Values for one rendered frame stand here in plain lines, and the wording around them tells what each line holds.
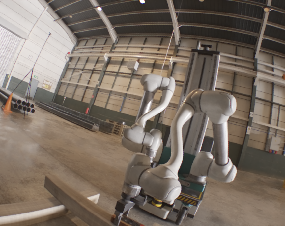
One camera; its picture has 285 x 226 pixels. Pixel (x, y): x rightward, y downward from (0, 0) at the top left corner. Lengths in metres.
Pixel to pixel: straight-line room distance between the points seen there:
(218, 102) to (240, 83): 10.31
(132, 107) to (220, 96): 10.81
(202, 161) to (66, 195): 1.02
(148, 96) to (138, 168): 0.85
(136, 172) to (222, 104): 0.55
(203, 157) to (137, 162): 0.74
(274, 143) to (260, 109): 2.40
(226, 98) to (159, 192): 0.57
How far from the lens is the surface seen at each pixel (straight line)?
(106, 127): 7.91
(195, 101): 0.92
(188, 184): 1.35
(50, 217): 1.08
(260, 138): 10.72
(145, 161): 0.70
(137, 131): 1.14
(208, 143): 1.67
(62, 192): 1.05
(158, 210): 1.38
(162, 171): 0.63
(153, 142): 1.13
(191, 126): 1.59
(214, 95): 0.88
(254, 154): 10.40
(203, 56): 1.87
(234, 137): 10.21
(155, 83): 1.39
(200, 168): 1.31
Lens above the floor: 0.72
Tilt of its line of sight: 6 degrees up
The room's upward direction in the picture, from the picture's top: 17 degrees clockwise
